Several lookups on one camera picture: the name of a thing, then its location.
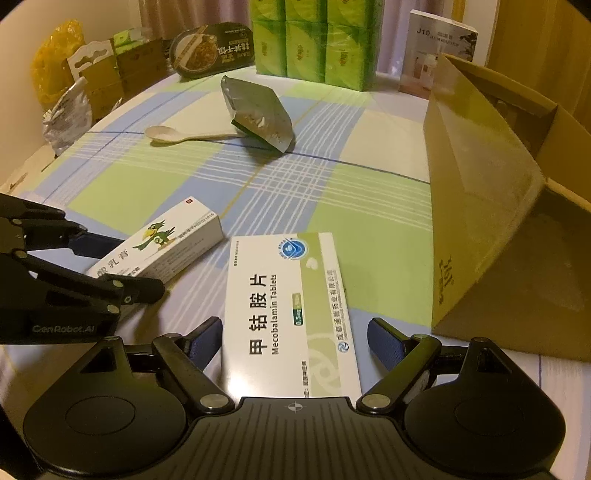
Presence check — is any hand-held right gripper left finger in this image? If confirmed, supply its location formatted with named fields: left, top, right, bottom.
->
left=87, top=316, right=236, bottom=415

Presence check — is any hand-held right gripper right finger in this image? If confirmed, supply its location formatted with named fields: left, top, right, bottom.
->
left=355, top=316, right=514, bottom=415

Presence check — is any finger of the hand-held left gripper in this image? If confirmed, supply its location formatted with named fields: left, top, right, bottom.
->
left=0, top=193, right=132, bottom=259
left=11, top=249, right=166, bottom=320

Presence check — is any small white medicine box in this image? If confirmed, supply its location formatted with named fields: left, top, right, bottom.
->
left=85, top=196, right=223, bottom=283

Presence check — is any large white medicine box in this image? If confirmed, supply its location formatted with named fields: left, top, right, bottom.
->
left=221, top=232, right=362, bottom=400

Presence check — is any large brown cardboard box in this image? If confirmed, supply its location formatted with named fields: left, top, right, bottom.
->
left=424, top=52, right=591, bottom=364

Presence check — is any desktop with plaid tablecloth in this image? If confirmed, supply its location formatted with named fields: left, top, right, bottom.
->
left=0, top=69, right=591, bottom=418

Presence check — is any crumpled silver foil bag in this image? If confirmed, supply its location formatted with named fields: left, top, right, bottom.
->
left=41, top=76, right=92, bottom=158

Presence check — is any white plastic spoon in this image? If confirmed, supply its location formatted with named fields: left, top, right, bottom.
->
left=144, top=124, right=242, bottom=147

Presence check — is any cardboard box with white hanger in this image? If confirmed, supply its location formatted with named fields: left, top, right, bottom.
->
left=66, top=39, right=124, bottom=121

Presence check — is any small brown cardboard box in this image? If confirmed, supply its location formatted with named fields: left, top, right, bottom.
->
left=115, top=38, right=170, bottom=95

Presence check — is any yellow plastic bag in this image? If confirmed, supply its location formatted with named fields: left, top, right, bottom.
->
left=31, top=18, right=89, bottom=114

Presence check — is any small green tissue pack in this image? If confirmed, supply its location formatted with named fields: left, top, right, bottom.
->
left=112, top=27, right=154, bottom=55

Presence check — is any silver foil packet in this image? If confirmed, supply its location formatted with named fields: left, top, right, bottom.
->
left=220, top=75, right=296, bottom=154

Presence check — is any black instant meal bowl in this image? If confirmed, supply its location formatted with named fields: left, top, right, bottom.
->
left=168, top=23, right=256, bottom=80

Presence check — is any pinkish grey curtain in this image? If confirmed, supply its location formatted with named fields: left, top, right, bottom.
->
left=137, top=0, right=254, bottom=38

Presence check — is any white product box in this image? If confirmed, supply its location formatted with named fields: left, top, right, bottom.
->
left=398, top=9, right=479, bottom=97

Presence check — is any bundle of green tissue packs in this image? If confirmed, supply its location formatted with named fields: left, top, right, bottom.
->
left=249, top=0, right=385, bottom=92

